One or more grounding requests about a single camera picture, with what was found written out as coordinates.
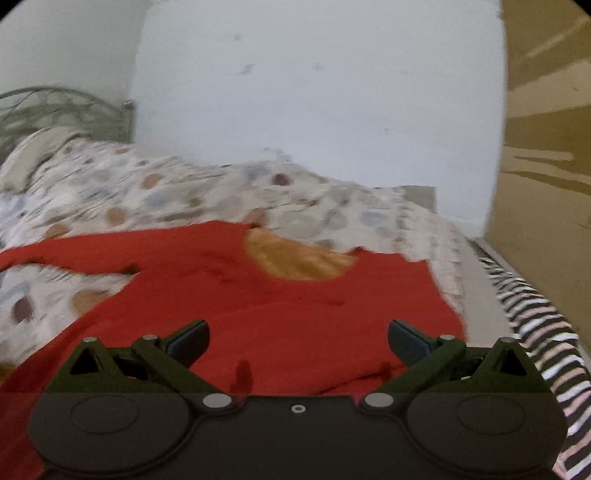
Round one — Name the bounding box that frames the zebra striped cloth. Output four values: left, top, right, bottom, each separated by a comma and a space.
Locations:
478, 256, 591, 480

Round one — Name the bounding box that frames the cream pillow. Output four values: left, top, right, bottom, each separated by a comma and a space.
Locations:
0, 126, 85, 195

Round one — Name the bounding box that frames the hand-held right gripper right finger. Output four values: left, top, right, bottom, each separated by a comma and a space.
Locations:
358, 318, 551, 412

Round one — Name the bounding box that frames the wooden board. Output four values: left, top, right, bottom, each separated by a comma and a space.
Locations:
482, 0, 591, 358

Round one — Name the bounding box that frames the metal bed headboard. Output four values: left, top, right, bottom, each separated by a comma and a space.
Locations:
0, 85, 136, 158

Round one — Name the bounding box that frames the dotted bed blanket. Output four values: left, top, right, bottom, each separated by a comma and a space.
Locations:
0, 135, 467, 371

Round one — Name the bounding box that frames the red shirt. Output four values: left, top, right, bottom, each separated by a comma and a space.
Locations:
0, 220, 467, 480

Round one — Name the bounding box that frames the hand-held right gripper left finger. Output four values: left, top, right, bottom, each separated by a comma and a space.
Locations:
54, 319, 237, 412

